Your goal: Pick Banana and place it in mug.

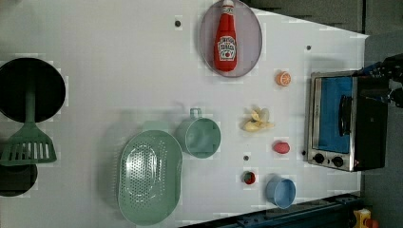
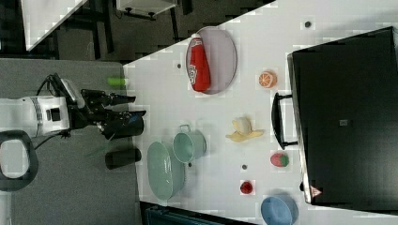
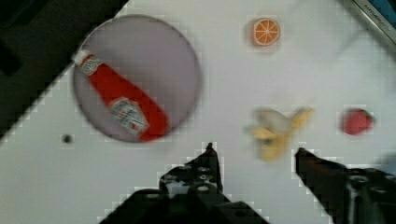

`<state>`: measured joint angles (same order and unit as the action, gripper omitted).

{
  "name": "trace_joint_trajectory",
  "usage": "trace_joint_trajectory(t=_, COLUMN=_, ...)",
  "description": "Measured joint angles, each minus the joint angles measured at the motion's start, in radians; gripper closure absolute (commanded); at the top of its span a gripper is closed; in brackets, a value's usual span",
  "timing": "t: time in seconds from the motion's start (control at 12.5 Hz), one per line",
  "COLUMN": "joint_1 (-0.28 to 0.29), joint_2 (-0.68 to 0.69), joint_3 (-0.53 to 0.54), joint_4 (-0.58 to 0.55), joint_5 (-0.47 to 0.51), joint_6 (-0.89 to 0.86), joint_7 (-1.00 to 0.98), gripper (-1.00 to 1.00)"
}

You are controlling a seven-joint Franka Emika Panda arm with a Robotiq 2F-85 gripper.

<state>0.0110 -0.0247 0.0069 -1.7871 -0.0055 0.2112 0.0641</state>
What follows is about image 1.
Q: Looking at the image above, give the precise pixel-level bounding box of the peeled banana toy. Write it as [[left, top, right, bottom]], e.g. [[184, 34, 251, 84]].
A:
[[242, 107, 275, 132]]

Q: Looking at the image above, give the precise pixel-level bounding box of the green mug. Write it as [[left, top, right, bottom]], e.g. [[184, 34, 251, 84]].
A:
[[175, 107, 221, 159]]

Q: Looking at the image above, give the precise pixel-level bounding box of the red ketchup bottle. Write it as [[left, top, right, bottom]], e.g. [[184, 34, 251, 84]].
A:
[[214, 0, 238, 72]]

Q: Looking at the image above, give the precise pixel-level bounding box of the small red strawberry toy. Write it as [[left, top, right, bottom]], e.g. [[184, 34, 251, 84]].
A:
[[242, 171, 256, 185]]

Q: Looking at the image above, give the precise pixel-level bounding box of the green perforated colander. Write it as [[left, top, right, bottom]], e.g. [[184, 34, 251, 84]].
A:
[[117, 121, 182, 226]]

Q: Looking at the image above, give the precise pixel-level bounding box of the pink strawberry toy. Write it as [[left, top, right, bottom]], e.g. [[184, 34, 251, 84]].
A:
[[273, 142, 290, 154]]

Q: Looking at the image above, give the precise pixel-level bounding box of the orange slice toy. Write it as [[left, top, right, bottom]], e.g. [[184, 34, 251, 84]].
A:
[[276, 71, 291, 86]]

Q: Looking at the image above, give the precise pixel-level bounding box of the grey round plate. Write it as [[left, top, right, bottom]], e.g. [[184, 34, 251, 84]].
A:
[[199, 0, 262, 78]]

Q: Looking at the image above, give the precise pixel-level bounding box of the blue cup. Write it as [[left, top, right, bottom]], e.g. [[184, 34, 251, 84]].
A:
[[265, 176, 296, 209]]

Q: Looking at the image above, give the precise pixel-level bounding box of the black toaster oven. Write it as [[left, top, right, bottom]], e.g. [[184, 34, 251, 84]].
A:
[[306, 71, 389, 172]]

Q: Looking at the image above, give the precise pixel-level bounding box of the black frying pan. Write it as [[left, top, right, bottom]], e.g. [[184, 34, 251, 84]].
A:
[[0, 58, 67, 123]]

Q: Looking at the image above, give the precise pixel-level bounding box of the green slotted spatula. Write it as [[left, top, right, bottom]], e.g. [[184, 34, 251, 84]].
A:
[[1, 76, 57, 166]]

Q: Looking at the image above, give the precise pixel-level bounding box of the yellow red toy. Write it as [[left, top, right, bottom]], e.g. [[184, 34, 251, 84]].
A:
[[354, 209, 379, 228]]

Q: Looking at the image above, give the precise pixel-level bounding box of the black round container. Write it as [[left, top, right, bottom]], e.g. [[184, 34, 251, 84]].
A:
[[0, 164, 38, 197]]

